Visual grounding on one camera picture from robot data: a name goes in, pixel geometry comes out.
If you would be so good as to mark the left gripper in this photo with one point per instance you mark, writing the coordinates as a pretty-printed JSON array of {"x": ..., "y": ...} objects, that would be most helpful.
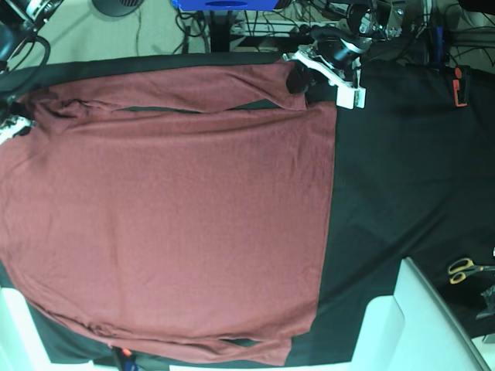
[{"x": 336, "y": 58}]

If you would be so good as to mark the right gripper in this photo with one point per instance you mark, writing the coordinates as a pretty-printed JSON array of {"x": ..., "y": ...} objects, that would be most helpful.
[{"x": 13, "y": 125}]

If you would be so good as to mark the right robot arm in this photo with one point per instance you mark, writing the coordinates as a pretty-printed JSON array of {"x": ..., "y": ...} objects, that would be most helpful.
[{"x": 21, "y": 22}]

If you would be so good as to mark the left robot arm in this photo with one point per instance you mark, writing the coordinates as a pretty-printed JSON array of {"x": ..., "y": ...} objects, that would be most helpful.
[{"x": 376, "y": 21}]

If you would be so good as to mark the orange black clamp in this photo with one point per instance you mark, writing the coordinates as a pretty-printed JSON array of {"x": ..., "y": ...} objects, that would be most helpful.
[{"x": 461, "y": 85}]

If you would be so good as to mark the black table cloth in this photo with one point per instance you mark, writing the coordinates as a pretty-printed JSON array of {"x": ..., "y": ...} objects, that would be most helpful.
[{"x": 413, "y": 177}]

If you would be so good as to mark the black round lamp base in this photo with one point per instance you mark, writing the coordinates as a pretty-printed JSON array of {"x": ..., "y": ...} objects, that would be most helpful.
[{"x": 117, "y": 8}]

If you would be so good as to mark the blue box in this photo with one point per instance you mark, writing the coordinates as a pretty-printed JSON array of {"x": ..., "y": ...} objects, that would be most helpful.
[{"x": 226, "y": 5}]

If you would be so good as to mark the blue clamp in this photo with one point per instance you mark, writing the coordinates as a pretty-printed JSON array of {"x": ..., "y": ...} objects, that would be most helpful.
[{"x": 124, "y": 360}]

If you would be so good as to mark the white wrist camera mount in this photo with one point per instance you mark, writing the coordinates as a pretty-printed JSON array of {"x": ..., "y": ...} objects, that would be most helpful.
[{"x": 350, "y": 98}]

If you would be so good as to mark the yellow handled scissors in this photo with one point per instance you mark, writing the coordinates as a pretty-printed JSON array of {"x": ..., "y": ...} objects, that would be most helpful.
[{"x": 463, "y": 268}]

